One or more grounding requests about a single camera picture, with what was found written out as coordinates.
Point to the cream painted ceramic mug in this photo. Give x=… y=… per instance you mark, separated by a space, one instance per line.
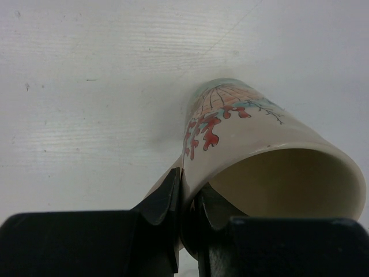
x=262 y=159

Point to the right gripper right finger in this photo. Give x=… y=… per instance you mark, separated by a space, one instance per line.
x=231 y=243

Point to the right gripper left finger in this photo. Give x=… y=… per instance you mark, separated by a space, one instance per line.
x=142 y=241

